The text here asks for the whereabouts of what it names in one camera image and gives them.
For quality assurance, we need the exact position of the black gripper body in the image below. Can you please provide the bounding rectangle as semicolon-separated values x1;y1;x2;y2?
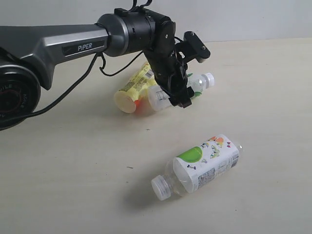
146;48;189;98

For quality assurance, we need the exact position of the white green label bottle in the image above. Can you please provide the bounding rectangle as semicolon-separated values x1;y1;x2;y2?
147;73;215;112

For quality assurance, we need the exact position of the yellow bottle with red cap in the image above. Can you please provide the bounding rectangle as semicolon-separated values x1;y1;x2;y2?
114;61;156;114

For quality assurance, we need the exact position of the clear bottle butterfly label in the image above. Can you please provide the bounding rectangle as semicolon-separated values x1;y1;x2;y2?
151;134;243;201

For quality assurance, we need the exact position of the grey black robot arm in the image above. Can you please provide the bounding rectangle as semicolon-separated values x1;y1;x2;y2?
0;7;193;130

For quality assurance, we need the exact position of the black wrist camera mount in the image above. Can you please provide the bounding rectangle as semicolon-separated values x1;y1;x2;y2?
175;31;211;63

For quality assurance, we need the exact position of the black cable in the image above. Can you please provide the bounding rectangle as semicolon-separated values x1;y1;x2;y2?
0;52;147;125

